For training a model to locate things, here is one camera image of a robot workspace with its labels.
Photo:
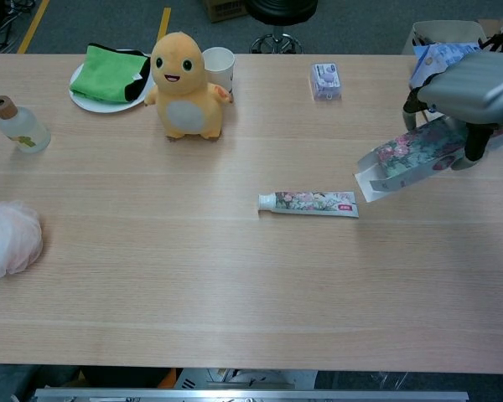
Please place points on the floral toothpaste box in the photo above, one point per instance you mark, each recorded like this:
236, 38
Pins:
423, 161

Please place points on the white round plate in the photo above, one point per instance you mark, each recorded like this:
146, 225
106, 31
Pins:
96, 104

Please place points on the beige plastic bin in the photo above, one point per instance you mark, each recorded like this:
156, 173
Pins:
444, 31

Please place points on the aluminium frame rail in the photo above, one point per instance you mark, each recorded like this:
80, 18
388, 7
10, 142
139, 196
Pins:
251, 395

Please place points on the green microfibre cloth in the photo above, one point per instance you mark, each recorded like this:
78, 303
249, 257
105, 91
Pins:
107, 75

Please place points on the orange dinosaur plush toy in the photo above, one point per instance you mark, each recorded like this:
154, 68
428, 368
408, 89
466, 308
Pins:
184, 90

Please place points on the small purple white packet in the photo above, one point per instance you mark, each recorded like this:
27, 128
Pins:
325, 81

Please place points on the white paper cup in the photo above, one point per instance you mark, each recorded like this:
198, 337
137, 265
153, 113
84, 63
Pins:
220, 67

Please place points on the pink mesh bath sponge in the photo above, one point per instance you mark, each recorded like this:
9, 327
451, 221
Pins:
8, 238

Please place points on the floral toothpaste tube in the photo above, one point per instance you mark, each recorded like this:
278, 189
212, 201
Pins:
310, 204

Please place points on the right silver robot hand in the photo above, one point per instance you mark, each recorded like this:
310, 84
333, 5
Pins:
473, 90

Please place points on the blue tissue pack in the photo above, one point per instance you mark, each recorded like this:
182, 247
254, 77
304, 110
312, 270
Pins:
436, 56

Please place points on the black swivel stool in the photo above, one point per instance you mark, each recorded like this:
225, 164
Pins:
278, 17

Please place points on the cardboard box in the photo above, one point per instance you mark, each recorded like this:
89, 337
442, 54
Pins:
222, 10

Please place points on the frosted bottle with wooden cap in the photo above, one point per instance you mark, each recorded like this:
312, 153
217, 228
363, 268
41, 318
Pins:
23, 130

